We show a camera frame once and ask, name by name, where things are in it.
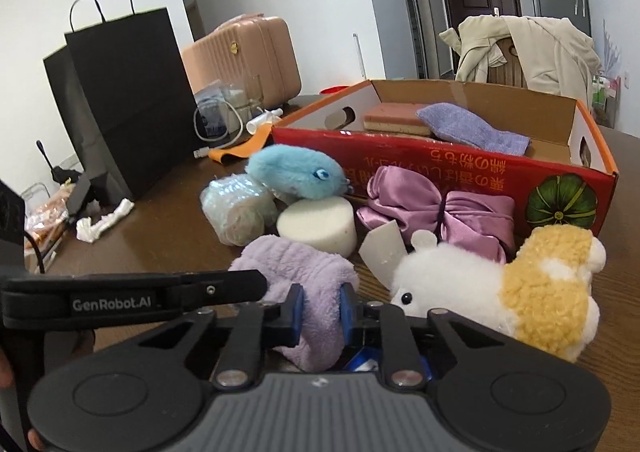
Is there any pink rectangular sponge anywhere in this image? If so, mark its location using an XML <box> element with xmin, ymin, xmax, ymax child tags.
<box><xmin>363</xmin><ymin>103</ymin><xmax>436</xmax><ymax>137</ymax></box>

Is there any white cable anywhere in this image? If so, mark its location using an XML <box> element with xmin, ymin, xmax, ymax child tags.
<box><xmin>192</xmin><ymin>99</ymin><xmax>246</xmax><ymax>159</ymax></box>

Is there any lavender fluffy towel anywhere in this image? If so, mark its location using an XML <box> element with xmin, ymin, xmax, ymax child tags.
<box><xmin>227</xmin><ymin>235</ymin><xmax>360</xmax><ymax>374</ymax></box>

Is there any blue plush toy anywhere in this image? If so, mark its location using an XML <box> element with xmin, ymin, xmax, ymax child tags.
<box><xmin>247</xmin><ymin>144</ymin><xmax>355</xmax><ymax>205</ymax></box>

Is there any orange snack bag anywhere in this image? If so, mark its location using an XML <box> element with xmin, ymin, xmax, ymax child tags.
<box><xmin>25</xmin><ymin>182</ymin><xmax>71</xmax><ymax>255</ymax></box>

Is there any shelf with bottles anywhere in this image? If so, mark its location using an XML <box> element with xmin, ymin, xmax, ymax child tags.
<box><xmin>590</xmin><ymin>72</ymin><xmax>621</xmax><ymax>129</ymax></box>

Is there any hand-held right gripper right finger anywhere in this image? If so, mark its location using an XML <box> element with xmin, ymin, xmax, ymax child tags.
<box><xmin>339</xmin><ymin>282</ymin><xmax>506</xmax><ymax>392</ymax></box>

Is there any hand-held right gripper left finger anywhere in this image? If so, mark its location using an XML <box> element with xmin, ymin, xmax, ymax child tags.
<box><xmin>131</xmin><ymin>283</ymin><xmax>305</xmax><ymax>392</ymax></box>

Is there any person's left hand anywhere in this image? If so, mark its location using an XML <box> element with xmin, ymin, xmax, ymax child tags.
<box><xmin>26</xmin><ymin>426</ymin><xmax>50</xmax><ymax>452</ymax></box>

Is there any black antenna device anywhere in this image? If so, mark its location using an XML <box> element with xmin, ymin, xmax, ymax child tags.
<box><xmin>35</xmin><ymin>139</ymin><xmax>83</xmax><ymax>185</ymax></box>

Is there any clear glass cup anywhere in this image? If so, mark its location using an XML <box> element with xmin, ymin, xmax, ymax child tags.
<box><xmin>242</xmin><ymin>74</ymin><xmax>266</xmax><ymax>114</ymax></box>

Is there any white triangular sponge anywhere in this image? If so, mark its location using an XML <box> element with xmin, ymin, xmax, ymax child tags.
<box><xmin>358</xmin><ymin>222</ymin><xmax>406</xmax><ymax>288</ymax></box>

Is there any crumpled white tissue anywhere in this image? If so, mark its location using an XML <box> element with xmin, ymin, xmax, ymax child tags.
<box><xmin>75</xmin><ymin>198</ymin><xmax>136</xmax><ymax>244</ymax></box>

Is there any purple satin cloth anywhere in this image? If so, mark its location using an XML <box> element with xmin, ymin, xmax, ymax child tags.
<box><xmin>356</xmin><ymin>166</ymin><xmax>517</xmax><ymax>264</ymax></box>

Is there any wooden chair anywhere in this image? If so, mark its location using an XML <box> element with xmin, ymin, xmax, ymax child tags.
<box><xmin>487</xmin><ymin>37</ymin><xmax>528</xmax><ymax>89</ymax></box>

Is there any clear plastic bag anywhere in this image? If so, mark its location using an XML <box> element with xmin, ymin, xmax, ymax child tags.
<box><xmin>194</xmin><ymin>79</ymin><xmax>251</xmax><ymax>143</ymax></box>

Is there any white round sponge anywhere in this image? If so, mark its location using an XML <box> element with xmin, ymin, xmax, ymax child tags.
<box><xmin>276</xmin><ymin>196</ymin><xmax>358</xmax><ymax>255</ymax></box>

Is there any black paper bag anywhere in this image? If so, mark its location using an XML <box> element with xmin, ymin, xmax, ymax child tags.
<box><xmin>43</xmin><ymin>0</ymin><xmax>201</xmax><ymax>205</ymax></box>

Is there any red orange cardboard box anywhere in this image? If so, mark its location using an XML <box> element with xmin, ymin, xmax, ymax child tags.
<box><xmin>270</xmin><ymin>78</ymin><xmax>619</xmax><ymax>238</ymax></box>

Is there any blue-purple knitted cloth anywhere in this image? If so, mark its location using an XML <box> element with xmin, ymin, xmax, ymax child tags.
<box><xmin>416</xmin><ymin>103</ymin><xmax>532</xmax><ymax>156</ymax></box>

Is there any lavender bouquet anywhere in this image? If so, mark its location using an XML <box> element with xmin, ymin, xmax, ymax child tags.
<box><xmin>602</xmin><ymin>19</ymin><xmax>623</xmax><ymax>75</ymax></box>

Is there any pink suitcase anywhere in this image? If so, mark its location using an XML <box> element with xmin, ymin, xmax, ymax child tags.
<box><xmin>181</xmin><ymin>14</ymin><xmax>303</xmax><ymax>118</ymax></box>

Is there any white yellow plush toy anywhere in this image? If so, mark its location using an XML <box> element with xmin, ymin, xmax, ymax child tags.
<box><xmin>390</xmin><ymin>226</ymin><xmax>607</xmax><ymax>364</ymax></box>

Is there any orange cloth strip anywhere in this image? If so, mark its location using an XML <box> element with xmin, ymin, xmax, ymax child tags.
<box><xmin>207</xmin><ymin>124</ymin><xmax>273</xmax><ymax>164</ymax></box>

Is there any black stand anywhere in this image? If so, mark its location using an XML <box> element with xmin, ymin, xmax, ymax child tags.
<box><xmin>67</xmin><ymin>172</ymin><xmax>113</xmax><ymax>219</ymax></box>

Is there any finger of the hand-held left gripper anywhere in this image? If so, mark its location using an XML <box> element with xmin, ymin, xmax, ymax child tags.
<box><xmin>0</xmin><ymin>270</ymin><xmax>269</xmax><ymax>331</ymax></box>
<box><xmin>0</xmin><ymin>270</ymin><xmax>230</xmax><ymax>294</ymax></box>

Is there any plastic-wrapped white bundle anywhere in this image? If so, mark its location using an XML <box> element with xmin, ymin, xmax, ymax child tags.
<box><xmin>200</xmin><ymin>175</ymin><xmax>278</xmax><ymax>247</ymax></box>

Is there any beige coat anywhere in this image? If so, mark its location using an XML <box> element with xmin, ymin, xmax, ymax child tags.
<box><xmin>439</xmin><ymin>15</ymin><xmax>601</xmax><ymax>98</ymax></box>

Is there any white tube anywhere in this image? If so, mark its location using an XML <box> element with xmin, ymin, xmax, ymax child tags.
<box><xmin>246</xmin><ymin>108</ymin><xmax>284</xmax><ymax>134</ymax></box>

